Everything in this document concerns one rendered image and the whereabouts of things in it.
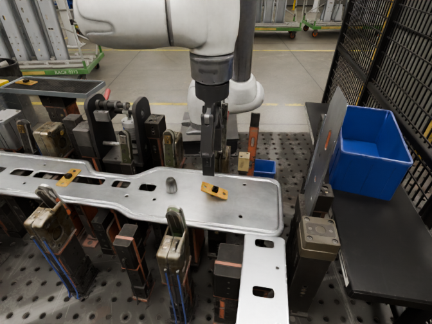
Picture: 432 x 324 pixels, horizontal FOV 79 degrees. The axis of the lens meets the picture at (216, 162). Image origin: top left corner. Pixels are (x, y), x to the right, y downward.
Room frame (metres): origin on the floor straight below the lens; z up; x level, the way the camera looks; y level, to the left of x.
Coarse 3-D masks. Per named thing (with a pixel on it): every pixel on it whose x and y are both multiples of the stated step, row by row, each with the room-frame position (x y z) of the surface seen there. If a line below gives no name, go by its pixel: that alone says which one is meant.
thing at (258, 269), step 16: (272, 240) 0.39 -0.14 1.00; (256, 256) 0.35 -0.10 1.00; (272, 256) 0.35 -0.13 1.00; (256, 272) 0.31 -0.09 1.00; (272, 272) 0.31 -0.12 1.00; (240, 288) 0.27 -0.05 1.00; (272, 288) 0.27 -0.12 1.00; (240, 304) 0.24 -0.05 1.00; (256, 304) 0.24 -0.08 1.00; (272, 304) 0.24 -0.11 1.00; (288, 304) 0.24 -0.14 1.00; (240, 320) 0.21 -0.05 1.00; (256, 320) 0.21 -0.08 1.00; (272, 320) 0.21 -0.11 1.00; (288, 320) 0.21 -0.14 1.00
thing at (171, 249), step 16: (176, 240) 0.36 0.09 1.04; (160, 256) 0.32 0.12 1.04; (176, 256) 0.32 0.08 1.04; (160, 272) 0.32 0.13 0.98; (176, 272) 0.31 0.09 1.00; (176, 288) 0.33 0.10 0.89; (192, 288) 0.38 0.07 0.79; (176, 304) 0.33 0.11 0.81; (192, 304) 0.36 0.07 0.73; (176, 320) 0.31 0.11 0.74
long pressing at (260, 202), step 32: (0, 160) 0.72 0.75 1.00; (32, 160) 0.72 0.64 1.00; (64, 160) 0.72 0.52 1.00; (0, 192) 0.57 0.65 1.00; (32, 192) 0.56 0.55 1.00; (64, 192) 0.56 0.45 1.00; (96, 192) 0.56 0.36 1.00; (128, 192) 0.56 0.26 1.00; (160, 192) 0.56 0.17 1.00; (192, 192) 0.56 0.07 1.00; (256, 192) 0.56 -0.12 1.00; (192, 224) 0.44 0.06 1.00; (224, 224) 0.44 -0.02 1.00; (256, 224) 0.44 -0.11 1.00
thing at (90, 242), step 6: (78, 180) 0.64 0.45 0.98; (84, 180) 0.66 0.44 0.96; (78, 210) 0.62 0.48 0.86; (84, 210) 0.62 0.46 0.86; (90, 210) 0.64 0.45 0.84; (96, 210) 0.67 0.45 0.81; (84, 216) 0.61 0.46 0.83; (90, 216) 0.63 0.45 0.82; (84, 222) 0.62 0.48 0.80; (90, 222) 0.62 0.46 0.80; (90, 228) 0.61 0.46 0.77; (90, 234) 0.62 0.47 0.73; (84, 240) 0.61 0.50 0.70; (90, 240) 0.61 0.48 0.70; (96, 240) 0.61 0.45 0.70; (90, 246) 0.58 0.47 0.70
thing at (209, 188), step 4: (204, 184) 0.56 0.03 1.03; (208, 184) 0.57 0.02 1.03; (212, 184) 0.57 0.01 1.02; (204, 188) 0.55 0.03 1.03; (208, 188) 0.55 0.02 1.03; (212, 188) 0.55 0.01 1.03; (216, 188) 0.56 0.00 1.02; (220, 188) 0.57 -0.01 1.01; (208, 192) 0.54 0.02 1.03; (212, 192) 0.54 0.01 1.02; (216, 192) 0.54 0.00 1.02; (220, 192) 0.55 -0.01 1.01; (224, 192) 0.56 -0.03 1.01; (216, 196) 0.53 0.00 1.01; (220, 196) 0.54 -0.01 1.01; (224, 196) 0.54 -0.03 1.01
